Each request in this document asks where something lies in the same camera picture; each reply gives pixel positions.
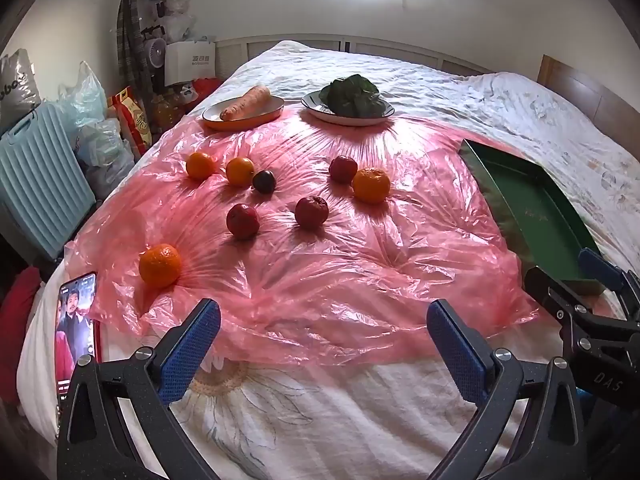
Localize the orange mandarin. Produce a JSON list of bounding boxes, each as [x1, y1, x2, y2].
[[138, 243, 183, 289], [225, 157, 256, 188], [352, 167, 391, 205], [185, 152, 216, 181]]

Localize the small red apple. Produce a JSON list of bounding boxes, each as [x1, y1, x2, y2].
[[294, 195, 330, 230], [328, 155, 359, 184], [226, 203, 261, 239]]

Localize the plaid scarf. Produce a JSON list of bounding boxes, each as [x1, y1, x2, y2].
[[117, 0, 152, 107]]

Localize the smartphone with lit screen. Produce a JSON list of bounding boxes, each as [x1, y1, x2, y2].
[[54, 271, 101, 413]]

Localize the pink plastic sheet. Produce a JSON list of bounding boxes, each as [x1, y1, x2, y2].
[[64, 105, 543, 368]]

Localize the green rectangular tray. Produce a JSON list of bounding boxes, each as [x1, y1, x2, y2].
[[459, 138, 606, 296]]

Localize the white printed plastic bag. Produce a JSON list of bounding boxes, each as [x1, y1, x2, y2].
[[0, 49, 42, 126]]

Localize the light blue suitcase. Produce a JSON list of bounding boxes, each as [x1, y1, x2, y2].
[[0, 102, 97, 261]]

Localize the wooden headboard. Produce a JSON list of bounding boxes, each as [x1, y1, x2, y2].
[[536, 54, 640, 133]]

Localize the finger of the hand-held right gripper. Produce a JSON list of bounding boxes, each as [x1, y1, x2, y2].
[[523, 266, 601, 326], [577, 248, 640, 313]]

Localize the yellow oil bottles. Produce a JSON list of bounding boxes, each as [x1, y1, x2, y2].
[[152, 94, 189, 132]]

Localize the orange-rimmed plate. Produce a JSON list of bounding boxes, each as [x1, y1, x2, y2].
[[202, 95, 285, 132]]

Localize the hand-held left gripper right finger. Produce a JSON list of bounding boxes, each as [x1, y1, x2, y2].
[[426, 299, 586, 480]]

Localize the yellow and red rice bag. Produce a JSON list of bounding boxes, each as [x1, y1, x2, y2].
[[107, 86, 154, 159]]

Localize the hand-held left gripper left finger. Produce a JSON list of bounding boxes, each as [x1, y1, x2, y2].
[[56, 298, 222, 480]]

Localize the dark leafy greens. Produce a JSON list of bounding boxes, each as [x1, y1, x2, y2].
[[319, 74, 382, 117]]

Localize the clear plastic bag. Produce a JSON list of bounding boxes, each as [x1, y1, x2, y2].
[[75, 117, 137, 196], [59, 60, 109, 127], [164, 0, 197, 42]]

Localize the white plate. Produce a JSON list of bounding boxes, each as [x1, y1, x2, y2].
[[301, 91, 395, 126]]

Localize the white paper bag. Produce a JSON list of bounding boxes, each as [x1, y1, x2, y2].
[[164, 40, 217, 87]]

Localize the dark purple plum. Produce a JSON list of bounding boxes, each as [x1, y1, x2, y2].
[[251, 170, 277, 194]]

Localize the red cloth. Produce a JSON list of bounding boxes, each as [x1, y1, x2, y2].
[[0, 266, 44, 406]]

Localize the carrot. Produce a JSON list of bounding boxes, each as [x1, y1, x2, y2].
[[219, 85, 272, 122]]

